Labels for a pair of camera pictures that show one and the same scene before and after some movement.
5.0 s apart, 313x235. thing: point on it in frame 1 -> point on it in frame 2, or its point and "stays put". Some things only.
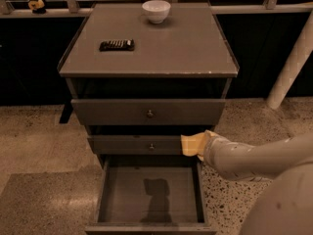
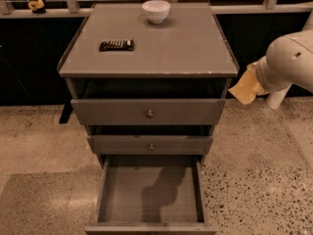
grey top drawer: x=148 y=112 stays put
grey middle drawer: x=134 y=145 stays put
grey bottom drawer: x=151 y=195 stays put
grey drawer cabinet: x=140 y=86 stays put
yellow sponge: x=193 y=145 -> x=247 y=88
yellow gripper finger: x=209 y=134 -> x=252 y=66
